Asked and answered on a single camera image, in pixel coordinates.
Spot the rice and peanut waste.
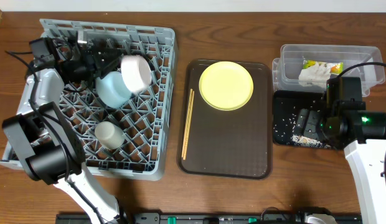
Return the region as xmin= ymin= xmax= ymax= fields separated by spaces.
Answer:
xmin=273 ymin=99 xmax=332 ymax=149

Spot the light blue bowl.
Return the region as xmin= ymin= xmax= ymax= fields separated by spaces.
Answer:
xmin=95 ymin=71 xmax=132 ymax=108

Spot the white pink bowl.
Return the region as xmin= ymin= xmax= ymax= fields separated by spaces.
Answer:
xmin=121 ymin=55 xmax=152 ymax=94

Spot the white cup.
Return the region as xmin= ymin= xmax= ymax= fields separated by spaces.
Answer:
xmin=95 ymin=121 xmax=125 ymax=149

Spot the yellow plate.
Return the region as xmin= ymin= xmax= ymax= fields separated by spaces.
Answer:
xmin=199 ymin=61 xmax=254 ymax=111

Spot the green snack wrapper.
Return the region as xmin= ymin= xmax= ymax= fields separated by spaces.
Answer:
xmin=303 ymin=60 xmax=344 ymax=75

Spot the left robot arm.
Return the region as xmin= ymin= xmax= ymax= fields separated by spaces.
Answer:
xmin=2 ymin=37 xmax=128 ymax=223

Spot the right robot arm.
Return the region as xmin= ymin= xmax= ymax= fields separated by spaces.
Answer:
xmin=293 ymin=77 xmax=386 ymax=223

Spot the grey dishwasher rack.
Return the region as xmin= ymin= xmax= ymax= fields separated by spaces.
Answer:
xmin=0 ymin=19 xmax=177 ymax=181

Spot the black plastic bin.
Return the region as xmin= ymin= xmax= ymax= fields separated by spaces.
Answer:
xmin=272 ymin=90 xmax=343 ymax=150

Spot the clear plastic bin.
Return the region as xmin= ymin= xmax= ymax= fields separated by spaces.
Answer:
xmin=272 ymin=44 xmax=382 ymax=93

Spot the dark brown serving tray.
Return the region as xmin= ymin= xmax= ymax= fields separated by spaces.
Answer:
xmin=177 ymin=59 xmax=273 ymax=180

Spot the right wooden chopstick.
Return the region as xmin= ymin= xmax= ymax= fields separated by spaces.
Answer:
xmin=182 ymin=90 xmax=195 ymax=161

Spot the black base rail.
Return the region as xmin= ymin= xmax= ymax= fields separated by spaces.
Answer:
xmin=55 ymin=207 xmax=362 ymax=224

